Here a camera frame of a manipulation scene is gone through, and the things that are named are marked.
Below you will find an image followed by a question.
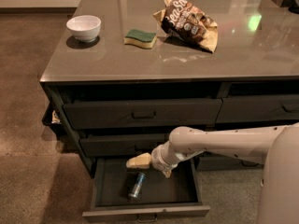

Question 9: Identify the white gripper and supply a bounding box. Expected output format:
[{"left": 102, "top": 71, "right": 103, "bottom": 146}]
[{"left": 126, "top": 142, "right": 182, "bottom": 178}]

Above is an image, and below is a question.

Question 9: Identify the redbull can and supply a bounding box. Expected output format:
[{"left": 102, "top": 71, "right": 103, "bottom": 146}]
[{"left": 128, "top": 172, "right": 146, "bottom": 200}]

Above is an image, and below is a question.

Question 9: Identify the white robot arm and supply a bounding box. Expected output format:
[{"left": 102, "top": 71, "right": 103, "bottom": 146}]
[{"left": 126, "top": 123, "right": 299, "bottom": 224}]

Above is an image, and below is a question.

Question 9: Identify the open bottom left drawer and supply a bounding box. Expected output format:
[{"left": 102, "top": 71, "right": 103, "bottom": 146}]
[{"left": 82, "top": 157, "right": 210, "bottom": 223}]

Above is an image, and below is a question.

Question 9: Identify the bottom right drawer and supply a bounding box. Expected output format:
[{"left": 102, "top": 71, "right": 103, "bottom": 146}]
[{"left": 194, "top": 152, "right": 263, "bottom": 171}]

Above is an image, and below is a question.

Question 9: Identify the middle left drawer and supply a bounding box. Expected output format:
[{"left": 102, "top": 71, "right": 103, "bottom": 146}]
[{"left": 79, "top": 133, "right": 168, "bottom": 157}]

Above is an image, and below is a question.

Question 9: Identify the top left drawer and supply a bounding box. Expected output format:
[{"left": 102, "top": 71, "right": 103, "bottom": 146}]
[{"left": 63, "top": 99, "right": 221, "bottom": 129}]

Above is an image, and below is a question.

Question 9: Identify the grey counter cabinet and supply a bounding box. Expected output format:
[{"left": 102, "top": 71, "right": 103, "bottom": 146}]
[{"left": 40, "top": 0, "right": 299, "bottom": 172}]

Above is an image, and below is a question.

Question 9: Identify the top right drawer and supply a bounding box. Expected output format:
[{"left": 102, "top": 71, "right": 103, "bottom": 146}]
[{"left": 217, "top": 95, "right": 299, "bottom": 123}]

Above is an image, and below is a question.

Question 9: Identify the dark side basket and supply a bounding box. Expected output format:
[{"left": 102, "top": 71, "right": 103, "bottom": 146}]
[{"left": 42, "top": 104, "right": 64, "bottom": 133}]

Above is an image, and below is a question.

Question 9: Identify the green and yellow sponge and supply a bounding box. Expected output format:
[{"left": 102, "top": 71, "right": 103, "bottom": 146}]
[{"left": 124, "top": 29, "right": 157, "bottom": 49}]

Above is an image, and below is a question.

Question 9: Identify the brown chip bag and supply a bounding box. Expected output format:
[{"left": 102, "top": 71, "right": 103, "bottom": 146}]
[{"left": 153, "top": 0, "right": 218, "bottom": 53}]

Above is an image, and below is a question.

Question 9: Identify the white ceramic bowl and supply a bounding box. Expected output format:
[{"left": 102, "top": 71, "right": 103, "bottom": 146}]
[{"left": 66, "top": 15, "right": 101, "bottom": 43}]

